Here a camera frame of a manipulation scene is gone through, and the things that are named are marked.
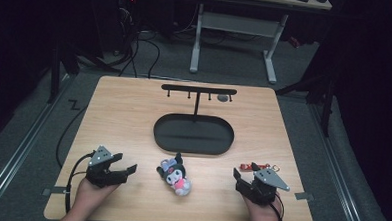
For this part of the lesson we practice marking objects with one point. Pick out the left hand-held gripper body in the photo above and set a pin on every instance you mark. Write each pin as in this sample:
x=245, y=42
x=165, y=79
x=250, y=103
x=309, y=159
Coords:
x=98, y=173

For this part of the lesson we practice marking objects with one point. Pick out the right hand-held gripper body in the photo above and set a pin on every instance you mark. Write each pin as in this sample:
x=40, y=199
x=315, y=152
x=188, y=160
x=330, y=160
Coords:
x=264, y=188

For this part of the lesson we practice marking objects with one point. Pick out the person's left hand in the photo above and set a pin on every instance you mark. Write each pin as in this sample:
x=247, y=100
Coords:
x=91, y=196

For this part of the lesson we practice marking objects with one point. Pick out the person's right hand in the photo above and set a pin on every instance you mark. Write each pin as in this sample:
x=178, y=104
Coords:
x=262, y=215

